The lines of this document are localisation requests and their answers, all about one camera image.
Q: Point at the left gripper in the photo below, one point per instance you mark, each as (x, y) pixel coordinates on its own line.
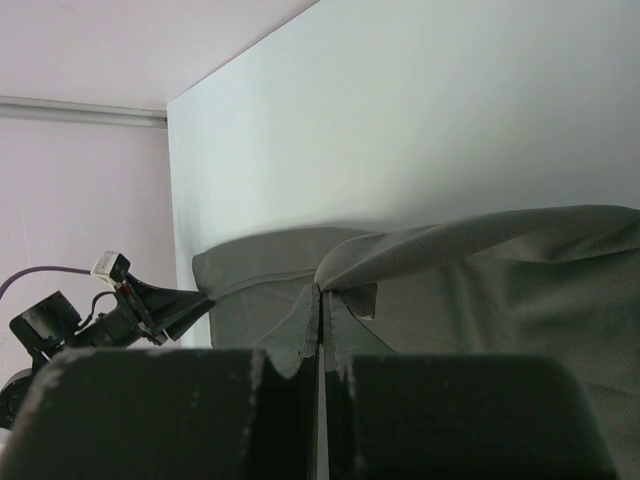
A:
(145, 307)

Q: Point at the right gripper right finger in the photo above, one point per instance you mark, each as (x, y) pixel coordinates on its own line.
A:
(452, 416)

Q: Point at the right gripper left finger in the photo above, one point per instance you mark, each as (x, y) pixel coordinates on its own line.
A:
(176, 414)

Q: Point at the dark grey t shirt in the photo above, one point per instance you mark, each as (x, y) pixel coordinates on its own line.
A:
(558, 282)

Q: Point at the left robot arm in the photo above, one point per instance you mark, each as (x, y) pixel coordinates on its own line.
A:
(52, 326)

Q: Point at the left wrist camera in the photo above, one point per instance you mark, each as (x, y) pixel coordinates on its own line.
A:
(111, 268)

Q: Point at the left aluminium corner post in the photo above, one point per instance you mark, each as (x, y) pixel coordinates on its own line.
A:
(81, 113)

